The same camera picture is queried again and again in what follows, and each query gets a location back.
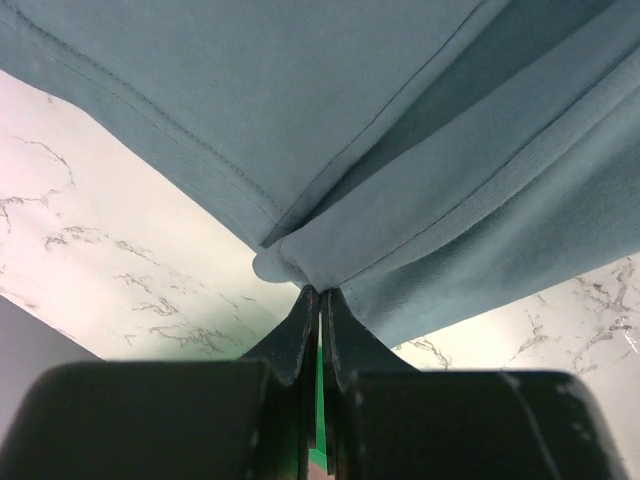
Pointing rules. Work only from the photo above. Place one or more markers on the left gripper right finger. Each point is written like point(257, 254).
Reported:
point(385, 419)

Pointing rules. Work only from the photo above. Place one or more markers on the blue-grey t-shirt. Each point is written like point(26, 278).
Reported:
point(432, 159)

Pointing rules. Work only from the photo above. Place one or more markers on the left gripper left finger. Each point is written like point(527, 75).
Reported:
point(249, 418)

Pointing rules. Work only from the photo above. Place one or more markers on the green plastic bin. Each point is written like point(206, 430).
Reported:
point(318, 453)

